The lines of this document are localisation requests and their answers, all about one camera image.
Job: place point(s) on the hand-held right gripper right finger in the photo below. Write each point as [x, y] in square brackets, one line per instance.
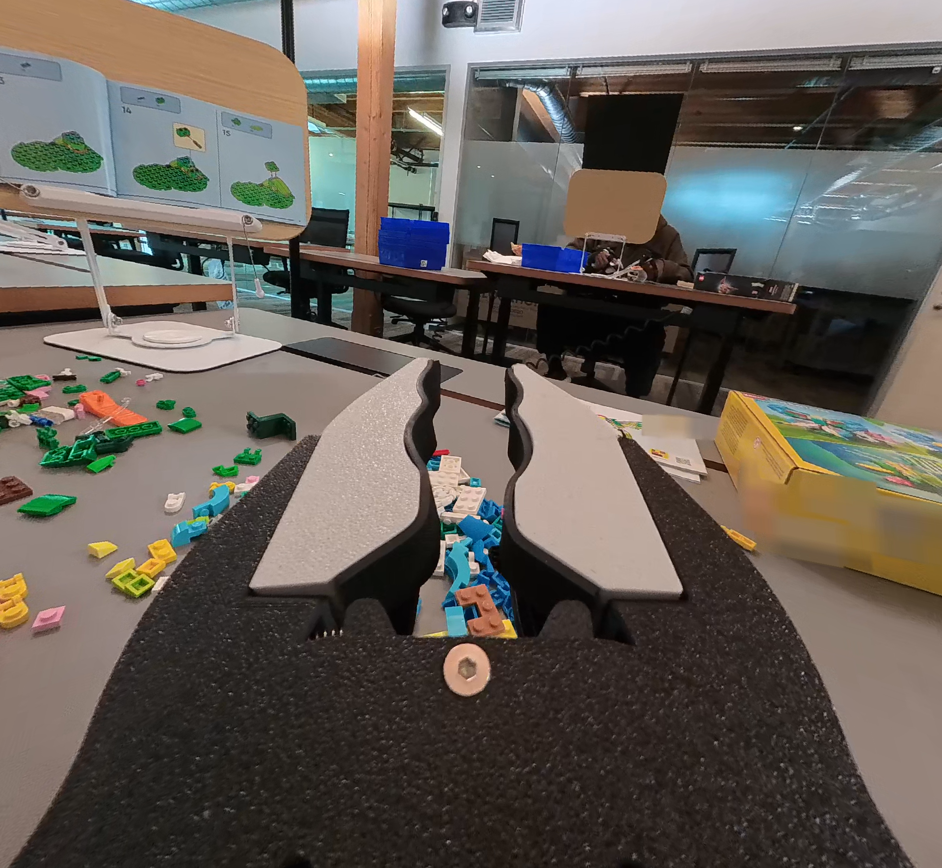
[589, 507]

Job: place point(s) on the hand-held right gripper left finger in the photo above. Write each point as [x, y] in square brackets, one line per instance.
[346, 507]

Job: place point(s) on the dark green lego bracket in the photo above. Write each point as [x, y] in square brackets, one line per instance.
[271, 425]

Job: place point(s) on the lego instruction booklet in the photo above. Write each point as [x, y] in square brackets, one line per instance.
[66, 110]
[666, 470]

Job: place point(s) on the green lego clip plate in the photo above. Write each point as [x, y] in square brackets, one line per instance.
[225, 471]
[249, 456]

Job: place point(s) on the pile of colourful lego pieces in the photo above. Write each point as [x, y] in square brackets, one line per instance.
[463, 492]

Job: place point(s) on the yellow lego plate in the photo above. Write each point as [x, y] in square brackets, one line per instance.
[740, 538]

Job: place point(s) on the white lego clip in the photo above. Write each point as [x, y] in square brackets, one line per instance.
[174, 501]

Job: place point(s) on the green curved lego slope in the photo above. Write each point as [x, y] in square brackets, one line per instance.
[184, 426]
[45, 505]

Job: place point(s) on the yellow lego box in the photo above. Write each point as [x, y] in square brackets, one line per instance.
[758, 434]

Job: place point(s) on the yellow lego slope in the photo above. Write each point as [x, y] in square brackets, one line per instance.
[101, 549]

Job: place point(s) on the pile of green brown lego pieces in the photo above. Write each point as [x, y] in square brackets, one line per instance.
[73, 434]

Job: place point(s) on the small pink lego tile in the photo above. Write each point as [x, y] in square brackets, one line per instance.
[48, 619]

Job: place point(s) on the yellow lego clip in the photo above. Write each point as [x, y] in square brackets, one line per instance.
[13, 587]
[13, 614]

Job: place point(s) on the black table panel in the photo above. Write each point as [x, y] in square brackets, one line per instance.
[368, 356]

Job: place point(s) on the black office chair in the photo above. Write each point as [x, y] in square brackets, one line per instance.
[419, 312]
[324, 235]

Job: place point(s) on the wooden office desk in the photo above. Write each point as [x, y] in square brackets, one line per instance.
[110, 279]
[383, 266]
[721, 296]

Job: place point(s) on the blue storage bin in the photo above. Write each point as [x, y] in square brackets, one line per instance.
[552, 257]

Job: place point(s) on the orange brick separator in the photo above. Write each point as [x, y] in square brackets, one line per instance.
[110, 408]

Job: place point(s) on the black cardboard box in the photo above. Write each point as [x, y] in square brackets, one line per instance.
[743, 286]

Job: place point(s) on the stack of blue bins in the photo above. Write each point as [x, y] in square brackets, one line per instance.
[412, 242]

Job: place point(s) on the glass partition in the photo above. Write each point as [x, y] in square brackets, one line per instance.
[331, 169]

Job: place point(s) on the black rectangular board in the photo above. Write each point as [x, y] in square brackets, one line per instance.
[633, 132]

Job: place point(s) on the wooden pillar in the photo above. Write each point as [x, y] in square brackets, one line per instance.
[377, 110]

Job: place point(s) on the wooden book stand board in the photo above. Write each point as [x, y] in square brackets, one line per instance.
[184, 44]

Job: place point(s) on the dark round ceiling fixture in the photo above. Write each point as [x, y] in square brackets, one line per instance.
[460, 13]

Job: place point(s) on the glass window wall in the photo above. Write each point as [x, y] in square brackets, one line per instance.
[809, 205]

